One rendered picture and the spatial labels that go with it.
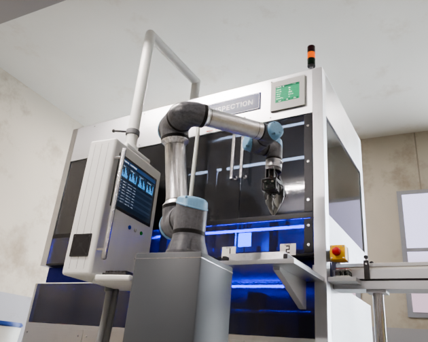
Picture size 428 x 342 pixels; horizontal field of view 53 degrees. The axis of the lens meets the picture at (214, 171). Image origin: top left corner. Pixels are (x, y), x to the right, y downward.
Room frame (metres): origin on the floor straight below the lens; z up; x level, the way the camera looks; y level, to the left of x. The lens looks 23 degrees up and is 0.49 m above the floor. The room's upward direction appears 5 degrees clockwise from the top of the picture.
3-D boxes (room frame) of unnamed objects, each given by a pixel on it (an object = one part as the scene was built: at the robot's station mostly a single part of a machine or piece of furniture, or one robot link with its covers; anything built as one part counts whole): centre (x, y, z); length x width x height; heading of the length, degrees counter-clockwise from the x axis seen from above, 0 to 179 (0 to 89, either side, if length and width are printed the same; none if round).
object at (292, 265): (2.08, -0.18, 0.87); 0.70 x 0.48 x 0.02; 58
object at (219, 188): (2.42, 0.04, 1.51); 0.47 x 0.01 x 0.59; 58
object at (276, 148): (1.77, -0.27, 1.39); 0.09 x 0.08 x 0.11; 113
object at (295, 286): (1.94, -0.39, 0.80); 0.34 x 0.03 x 0.13; 148
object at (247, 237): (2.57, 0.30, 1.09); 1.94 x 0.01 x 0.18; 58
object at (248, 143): (1.72, -0.18, 1.39); 0.11 x 0.11 x 0.08; 23
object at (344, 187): (2.45, -0.82, 1.51); 0.85 x 0.01 x 0.59; 148
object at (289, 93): (2.13, -0.40, 1.96); 0.21 x 0.01 x 0.21; 58
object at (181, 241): (1.48, 0.07, 0.84); 0.15 x 0.15 x 0.10
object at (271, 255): (1.95, -0.30, 0.90); 0.34 x 0.26 x 0.04; 148
